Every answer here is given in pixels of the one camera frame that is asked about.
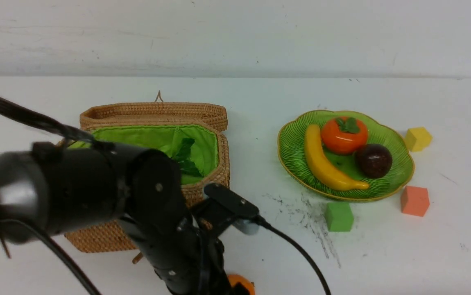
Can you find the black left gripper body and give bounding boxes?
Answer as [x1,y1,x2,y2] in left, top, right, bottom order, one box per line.
[118,216,234,295]

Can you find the orange mango toy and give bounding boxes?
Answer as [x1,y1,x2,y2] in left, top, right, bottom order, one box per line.
[227,274,256,295]

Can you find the orange carrot toy green leaves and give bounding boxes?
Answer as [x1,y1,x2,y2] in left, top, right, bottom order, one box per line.
[172,138,204,178]

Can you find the yellow banana toy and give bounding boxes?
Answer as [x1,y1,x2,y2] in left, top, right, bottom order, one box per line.
[303,125,370,191]

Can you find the orange persimmon toy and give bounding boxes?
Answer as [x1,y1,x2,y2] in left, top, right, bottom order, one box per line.
[320,116,369,155]

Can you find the dark purple mangosteen toy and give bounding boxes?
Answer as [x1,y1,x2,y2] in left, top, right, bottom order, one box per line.
[354,144,393,179]

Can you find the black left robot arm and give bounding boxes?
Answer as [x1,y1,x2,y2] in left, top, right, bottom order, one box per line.
[0,142,234,295]

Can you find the woven rattan basket green lining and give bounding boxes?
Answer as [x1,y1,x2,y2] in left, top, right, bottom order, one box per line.
[65,125,230,253]

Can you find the woven rattan basket lid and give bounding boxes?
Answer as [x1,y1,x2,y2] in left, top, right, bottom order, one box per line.
[79,93,228,132]

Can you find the green foam cube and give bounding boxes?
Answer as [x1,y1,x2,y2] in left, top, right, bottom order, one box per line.
[325,202,355,233]

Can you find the green leaf-shaped plate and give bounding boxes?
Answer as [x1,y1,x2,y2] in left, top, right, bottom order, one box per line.
[277,109,415,203]

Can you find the orange foam cube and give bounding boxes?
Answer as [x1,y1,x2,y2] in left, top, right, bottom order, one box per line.
[400,186,430,217]

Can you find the yellow foam cube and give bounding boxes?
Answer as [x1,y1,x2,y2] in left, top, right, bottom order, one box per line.
[404,127,433,152]

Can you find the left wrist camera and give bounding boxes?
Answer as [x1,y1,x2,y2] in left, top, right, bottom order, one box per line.
[191,183,260,238]

